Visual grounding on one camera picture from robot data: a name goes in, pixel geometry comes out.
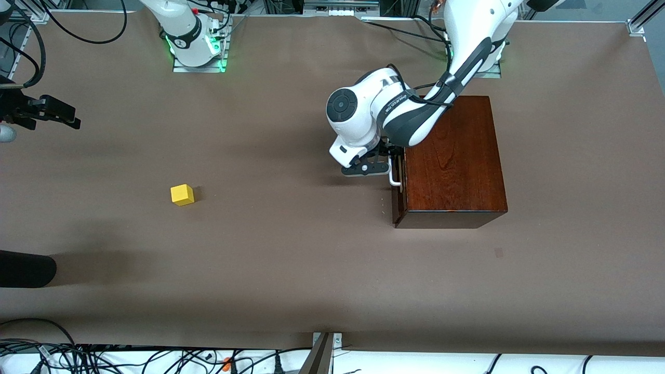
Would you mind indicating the aluminium frame bracket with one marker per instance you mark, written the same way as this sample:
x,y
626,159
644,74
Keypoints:
x,y
319,361

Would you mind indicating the white power strip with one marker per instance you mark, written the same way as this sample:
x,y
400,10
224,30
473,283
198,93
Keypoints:
x,y
341,12

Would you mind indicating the black cylindrical object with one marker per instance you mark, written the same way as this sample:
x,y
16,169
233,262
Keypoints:
x,y
26,269

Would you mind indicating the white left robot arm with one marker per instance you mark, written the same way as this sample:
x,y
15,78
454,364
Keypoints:
x,y
358,117

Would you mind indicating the dark brown wooden cabinet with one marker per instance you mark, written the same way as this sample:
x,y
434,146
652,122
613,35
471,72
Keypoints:
x,y
452,171

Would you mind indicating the yellow cube block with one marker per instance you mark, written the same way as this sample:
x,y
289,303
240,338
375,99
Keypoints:
x,y
182,196

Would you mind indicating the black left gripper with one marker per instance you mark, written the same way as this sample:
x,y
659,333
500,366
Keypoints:
x,y
387,151

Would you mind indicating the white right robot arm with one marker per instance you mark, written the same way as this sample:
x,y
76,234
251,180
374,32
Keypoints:
x,y
182,31

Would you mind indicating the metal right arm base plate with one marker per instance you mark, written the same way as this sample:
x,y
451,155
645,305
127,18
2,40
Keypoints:
x,y
200,68

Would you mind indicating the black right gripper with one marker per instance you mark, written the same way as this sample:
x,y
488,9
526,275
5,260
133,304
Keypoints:
x,y
14,110

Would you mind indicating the aluminium edge rail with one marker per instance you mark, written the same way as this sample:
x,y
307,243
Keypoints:
x,y
15,58

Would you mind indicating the aluminium corner profile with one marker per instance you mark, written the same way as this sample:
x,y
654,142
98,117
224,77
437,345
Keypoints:
x,y
644,18

